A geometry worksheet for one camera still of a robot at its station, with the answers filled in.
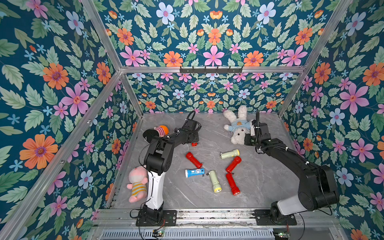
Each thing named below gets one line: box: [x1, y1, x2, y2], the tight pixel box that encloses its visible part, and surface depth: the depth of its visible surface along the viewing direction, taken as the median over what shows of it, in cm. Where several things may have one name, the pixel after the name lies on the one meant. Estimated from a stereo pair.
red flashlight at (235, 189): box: [226, 173, 241, 196], surface depth 84 cm
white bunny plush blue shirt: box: [223, 105, 251, 145], surface depth 107 cm
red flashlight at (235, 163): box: [226, 156, 242, 173], surface depth 92 cm
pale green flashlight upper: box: [220, 149, 240, 159], surface depth 96 cm
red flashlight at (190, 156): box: [186, 152, 203, 169], surface depth 93 cm
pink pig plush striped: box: [126, 166, 148, 203], surface depth 80 cm
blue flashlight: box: [185, 168, 206, 178], surface depth 88 cm
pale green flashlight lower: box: [206, 170, 222, 193], surface depth 84 cm
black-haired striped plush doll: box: [142, 125, 170, 144], surface depth 103 cm
